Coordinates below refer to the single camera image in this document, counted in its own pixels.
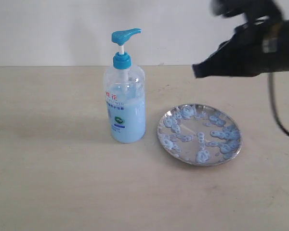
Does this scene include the blue pump soap bottle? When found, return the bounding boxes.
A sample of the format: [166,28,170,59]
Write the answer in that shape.
[103,28,146,143]

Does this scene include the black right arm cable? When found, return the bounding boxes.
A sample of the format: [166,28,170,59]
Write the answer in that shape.
[267,71,289,141]

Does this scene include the round metal plate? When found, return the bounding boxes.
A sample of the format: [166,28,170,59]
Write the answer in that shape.
[156,103,243,167]

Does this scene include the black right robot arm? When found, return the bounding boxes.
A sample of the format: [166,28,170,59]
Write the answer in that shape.
[192,0,289,78]

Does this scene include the blue-grey mold colony cluster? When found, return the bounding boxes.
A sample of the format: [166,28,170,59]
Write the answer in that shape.
[158,105,240,164]

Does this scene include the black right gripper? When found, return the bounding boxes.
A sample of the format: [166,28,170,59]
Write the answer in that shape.
[192,0,287,78]

